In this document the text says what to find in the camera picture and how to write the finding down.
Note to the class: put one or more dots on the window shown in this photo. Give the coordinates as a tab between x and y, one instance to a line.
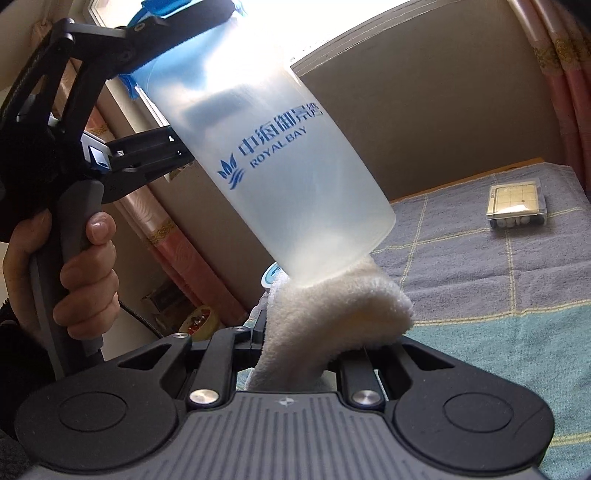
351	27

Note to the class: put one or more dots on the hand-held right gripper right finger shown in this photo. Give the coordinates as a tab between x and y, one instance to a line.
353	374

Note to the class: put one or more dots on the person's left forearm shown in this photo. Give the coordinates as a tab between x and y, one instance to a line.
18	369

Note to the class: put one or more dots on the white trash bin yellow bag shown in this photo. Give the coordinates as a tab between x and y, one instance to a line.
198	321

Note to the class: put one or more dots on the white round jar green label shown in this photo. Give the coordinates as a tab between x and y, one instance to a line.
270	274

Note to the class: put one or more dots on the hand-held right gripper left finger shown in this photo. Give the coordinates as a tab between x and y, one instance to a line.
226	355

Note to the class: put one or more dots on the grey and teal checked tablecloth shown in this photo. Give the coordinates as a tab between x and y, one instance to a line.
461	277

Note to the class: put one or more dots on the cardboard box blue print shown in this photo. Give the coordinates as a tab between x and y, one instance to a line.
161	300

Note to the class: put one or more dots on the person's left hand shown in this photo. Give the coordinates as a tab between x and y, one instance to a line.
92	286

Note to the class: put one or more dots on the clear box with yellow board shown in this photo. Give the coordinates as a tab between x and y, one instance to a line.
515	198

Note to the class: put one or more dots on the tall clear container crown mark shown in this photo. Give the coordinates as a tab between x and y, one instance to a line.
286	184

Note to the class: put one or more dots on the white fluffy towel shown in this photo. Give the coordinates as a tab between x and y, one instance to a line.
332	318

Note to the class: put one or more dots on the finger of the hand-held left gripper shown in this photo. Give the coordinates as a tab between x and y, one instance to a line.
138	46
152	152

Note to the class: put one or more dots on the person's grey fleece garment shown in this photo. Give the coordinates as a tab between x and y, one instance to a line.
7	457

